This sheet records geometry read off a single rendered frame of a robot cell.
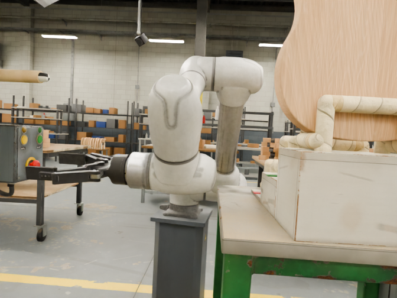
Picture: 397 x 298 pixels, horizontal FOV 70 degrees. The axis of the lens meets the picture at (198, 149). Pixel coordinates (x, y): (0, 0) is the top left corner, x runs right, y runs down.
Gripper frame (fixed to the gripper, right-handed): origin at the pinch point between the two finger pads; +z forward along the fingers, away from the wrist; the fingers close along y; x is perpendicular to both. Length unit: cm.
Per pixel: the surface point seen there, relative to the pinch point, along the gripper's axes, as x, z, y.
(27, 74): 21.9, 8.5, 7.1
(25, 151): -4.3, 25.9, 28.7
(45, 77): 21.3, 4.0, 7.7
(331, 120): 15, -62, -11
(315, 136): 12, -60, -11
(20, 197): -91, 143, 182
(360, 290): -51, -99, 30
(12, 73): 22.0, 12.7, 7.1
